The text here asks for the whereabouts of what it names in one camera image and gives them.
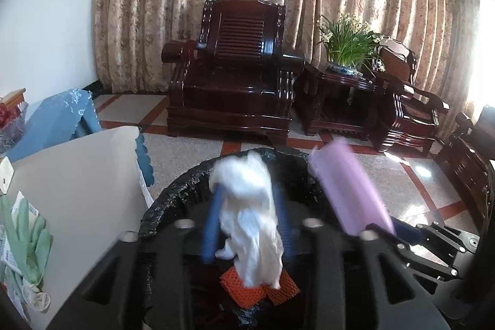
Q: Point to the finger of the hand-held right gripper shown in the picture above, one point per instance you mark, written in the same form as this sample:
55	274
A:
444	237
425	262

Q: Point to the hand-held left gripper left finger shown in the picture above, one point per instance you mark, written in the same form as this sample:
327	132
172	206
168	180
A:
212	233

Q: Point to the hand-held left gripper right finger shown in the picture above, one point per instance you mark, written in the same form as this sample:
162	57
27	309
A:
286	237

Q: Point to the white plastic bag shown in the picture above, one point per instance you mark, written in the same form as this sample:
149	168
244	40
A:
251	221

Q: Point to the trash bin with black liner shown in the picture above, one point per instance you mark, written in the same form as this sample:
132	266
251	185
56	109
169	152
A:
174	187

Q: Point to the purple plastic bag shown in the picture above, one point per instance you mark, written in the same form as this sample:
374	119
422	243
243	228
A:
348	187

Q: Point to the orange foam fruit net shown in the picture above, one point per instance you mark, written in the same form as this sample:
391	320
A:
247	293

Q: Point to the dark wooden bench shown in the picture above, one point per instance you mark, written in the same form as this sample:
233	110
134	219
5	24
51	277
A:
470	167

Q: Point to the dark wooden armchair woven back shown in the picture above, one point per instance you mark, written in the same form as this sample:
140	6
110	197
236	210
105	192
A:
410	109

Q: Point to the dark wooden slatted armchair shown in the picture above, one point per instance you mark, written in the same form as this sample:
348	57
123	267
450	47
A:
232	90

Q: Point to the dark wooden side table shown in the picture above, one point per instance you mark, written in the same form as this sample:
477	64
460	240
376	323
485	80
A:
340	102

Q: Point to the green rubber glove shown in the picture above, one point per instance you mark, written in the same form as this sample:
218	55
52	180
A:
31	245

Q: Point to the cream crumpled glove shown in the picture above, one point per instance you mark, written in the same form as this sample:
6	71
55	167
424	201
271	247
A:
36	297

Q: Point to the blue cloth-covered stool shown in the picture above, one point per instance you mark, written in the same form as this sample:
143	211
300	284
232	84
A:
58	117

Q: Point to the potted green plant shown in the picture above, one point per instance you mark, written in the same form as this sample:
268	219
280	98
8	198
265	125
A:
348	44

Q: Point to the small white card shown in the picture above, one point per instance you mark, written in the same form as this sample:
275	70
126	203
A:
6	175

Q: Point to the beige floral curtain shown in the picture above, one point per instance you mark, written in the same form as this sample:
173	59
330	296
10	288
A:
154	5

